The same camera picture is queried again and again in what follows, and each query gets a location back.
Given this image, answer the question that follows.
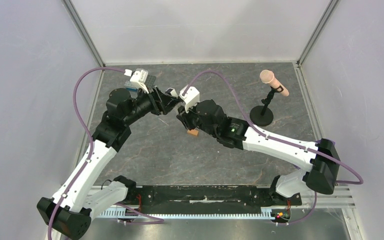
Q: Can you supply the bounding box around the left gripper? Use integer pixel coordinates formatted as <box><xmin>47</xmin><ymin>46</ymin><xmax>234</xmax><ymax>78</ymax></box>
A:
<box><xmin>123</xmin><ymin>83</ymin><xmax>181</xmax><ymax>126</ymax></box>

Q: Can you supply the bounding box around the white remote control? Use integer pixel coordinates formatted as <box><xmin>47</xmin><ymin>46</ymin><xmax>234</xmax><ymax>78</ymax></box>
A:
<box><xmin>165</xmin><ymin>87</ymin><xmax>179</xmax><ymax>98</ymax></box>

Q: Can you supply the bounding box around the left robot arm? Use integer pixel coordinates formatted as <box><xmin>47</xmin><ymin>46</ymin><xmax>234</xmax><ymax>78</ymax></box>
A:
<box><xmin>36</xmin><ymin>87</ymin><xmax>183</xmax><ymax>240</ymax></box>

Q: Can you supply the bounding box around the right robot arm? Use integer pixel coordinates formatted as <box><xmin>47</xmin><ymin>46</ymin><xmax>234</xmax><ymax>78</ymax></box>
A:
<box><xmin>176</xmin><ymin>100</ymin><xmax>339</xmax><ymax>204</ymax></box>

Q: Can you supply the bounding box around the rectangular wooden block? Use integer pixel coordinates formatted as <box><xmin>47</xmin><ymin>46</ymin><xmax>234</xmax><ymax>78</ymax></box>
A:
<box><xmin>187</xmin><ymin>129</ymin><xmax>199</xmax><ymax>137</ymax></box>

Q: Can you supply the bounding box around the grey lego baseplate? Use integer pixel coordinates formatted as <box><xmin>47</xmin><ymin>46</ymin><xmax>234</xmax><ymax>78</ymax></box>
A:
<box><xmin>145</xmin><ymin>75</ymin><xmax>157</xmax><ymax>89</ymax></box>

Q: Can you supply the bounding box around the blue grey lego brick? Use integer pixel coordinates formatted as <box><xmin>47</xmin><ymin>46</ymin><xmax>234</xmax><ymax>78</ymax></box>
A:
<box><xmin>124</xmin><ymin>81</ymin><xmax>138</xmax><ymax>92</ymax></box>

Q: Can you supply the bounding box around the black microphone stand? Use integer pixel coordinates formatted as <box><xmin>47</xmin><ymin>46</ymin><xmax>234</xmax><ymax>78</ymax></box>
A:
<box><xmin>249</xmin><ymin>86</ymin><xmax>284</xmax><ymax>127</ymax></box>

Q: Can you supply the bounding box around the pink microphone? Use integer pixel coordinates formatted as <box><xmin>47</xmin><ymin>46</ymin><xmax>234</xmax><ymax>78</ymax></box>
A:
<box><xmin>259</xmin><ymin>69</ymin><xmax>290</xmax><ymax>97</ymax></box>

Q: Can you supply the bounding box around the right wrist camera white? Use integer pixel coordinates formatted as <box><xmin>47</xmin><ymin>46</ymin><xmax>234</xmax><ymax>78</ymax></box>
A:
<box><xmin>179</xmin><ymin>86</ymin><xmax>200</xmax><ymax>113</ymax></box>

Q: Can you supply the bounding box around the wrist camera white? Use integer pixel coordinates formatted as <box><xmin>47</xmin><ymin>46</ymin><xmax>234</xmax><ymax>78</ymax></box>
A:
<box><xmin>129</xmin><ymin>68</ymin><xmax>150</xmax><ymax>94</ymax></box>
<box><xmin>179</xmin><ymin>86</ymin><xmax>200</xmax><ymax>113</ymax></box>

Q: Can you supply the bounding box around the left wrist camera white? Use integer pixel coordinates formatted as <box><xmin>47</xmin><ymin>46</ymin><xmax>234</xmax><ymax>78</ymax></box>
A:
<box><xmin>129</xmin><ymin>68</ymin><xmax>150</xmax><ymax>94</ymax></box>

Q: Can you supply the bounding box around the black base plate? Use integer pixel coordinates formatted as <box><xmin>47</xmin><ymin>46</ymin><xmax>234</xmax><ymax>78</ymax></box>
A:
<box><xmin>122</xmin><ymin>185</ymin><xmax>302</xmax><ymax>215</ymax></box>

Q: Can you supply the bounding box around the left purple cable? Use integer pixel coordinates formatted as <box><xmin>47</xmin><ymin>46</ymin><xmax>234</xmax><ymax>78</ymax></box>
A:
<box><xmin>47</xmin><ymin>67</ymin><xmax>127</xmax><ymax>240</ymax></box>

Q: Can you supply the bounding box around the purple cable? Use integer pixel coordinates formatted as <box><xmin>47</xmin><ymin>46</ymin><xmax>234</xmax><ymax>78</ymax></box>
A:
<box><xmin>47</xmin><ymin>67</ymin><xmax>127</xmax><ymax>240</ymax></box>
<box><xmin>182</xmin><ymin>69</ymin><xmax>364</xmax><ymax>186</ymax></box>

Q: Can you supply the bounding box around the white cable duct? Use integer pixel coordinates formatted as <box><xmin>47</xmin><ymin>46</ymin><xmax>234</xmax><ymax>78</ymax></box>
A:
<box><xmin>97</xmin><ymin>206</ymin><xmax>276</xmax><ymax>221</ymax></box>

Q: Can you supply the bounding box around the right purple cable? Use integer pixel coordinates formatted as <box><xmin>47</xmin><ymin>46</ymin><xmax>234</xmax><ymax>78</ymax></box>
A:
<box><xmin>182</xmin><ymin>69</ymin><xmax>364</xmax><ymax>186</ymax></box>

